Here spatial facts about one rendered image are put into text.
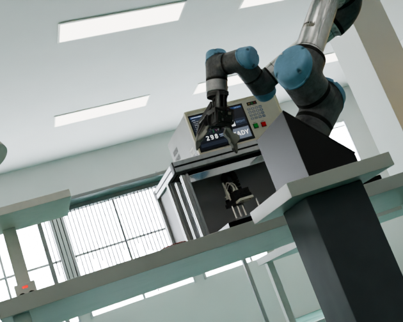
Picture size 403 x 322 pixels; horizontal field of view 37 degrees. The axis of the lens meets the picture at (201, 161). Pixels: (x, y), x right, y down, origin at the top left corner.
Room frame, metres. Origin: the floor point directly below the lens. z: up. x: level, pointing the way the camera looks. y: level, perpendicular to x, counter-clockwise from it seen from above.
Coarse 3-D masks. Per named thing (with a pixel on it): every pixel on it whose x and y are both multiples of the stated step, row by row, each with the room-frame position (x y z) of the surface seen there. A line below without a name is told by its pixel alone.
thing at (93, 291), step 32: (384, 192) 2.24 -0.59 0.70; (256, 224) 2.04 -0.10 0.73; (160, 256) 1.92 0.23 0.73; (192, 256) 1.97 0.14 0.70; (224, 256) 2.44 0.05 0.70; (64, 288) 1.81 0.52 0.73; (96, 288) 1.86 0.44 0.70; (128, 288) 2.28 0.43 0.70; (32, 320) 2.14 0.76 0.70; (64, 320) 2.70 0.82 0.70
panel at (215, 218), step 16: (240, 176) 2.59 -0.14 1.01; (256, 176) 2.62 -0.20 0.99; (176, 192) 2.49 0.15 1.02; (208, 192) 2.54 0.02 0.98; (224, 192) 2.56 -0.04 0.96; (256, 192) 2.61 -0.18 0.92; (272, 192) 2.63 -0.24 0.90; (208, 208) 2.53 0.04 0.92; (224, 208) 2.55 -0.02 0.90; (240, 208) 2.57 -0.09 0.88; (208, 224) 2.52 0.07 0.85; (224, 224) 2.54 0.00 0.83
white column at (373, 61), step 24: (360, 24) 5.94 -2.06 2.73; (384, 24) 6.04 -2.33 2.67; (336, 48) 6.32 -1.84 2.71; (360, 48) 5.97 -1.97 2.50; (384, 48) 6.00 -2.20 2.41; (360, 72) 6.13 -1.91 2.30; (384, 72) 5.95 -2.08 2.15; (360, 96) 6.29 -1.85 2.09; (384, 96) 5.95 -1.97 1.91; (384, 120) 6.10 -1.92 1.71; (384, 144) 6.25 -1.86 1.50
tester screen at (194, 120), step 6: (234, 108) 2.49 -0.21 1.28; (240, 108) 2.50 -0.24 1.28; (234, 114) 2.49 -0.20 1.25; (240, 114) 2.50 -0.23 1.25; (192, 120) 2.42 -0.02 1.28; (198, 120) 2.43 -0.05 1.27; (246, 120) 2.50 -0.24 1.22; (234, 126) 2.48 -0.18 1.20; (240, 126) 2.49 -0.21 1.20; (210, 132) 2.44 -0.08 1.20; (216, 132) 2.45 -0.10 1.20; (222, 132) 2.46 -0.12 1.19; (204, 138) 2.43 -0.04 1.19; (222, 138) 2.46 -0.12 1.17; (246, 138) 2.49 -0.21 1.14; (216, 144) 2.44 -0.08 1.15; (222, 144) 2.45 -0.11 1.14
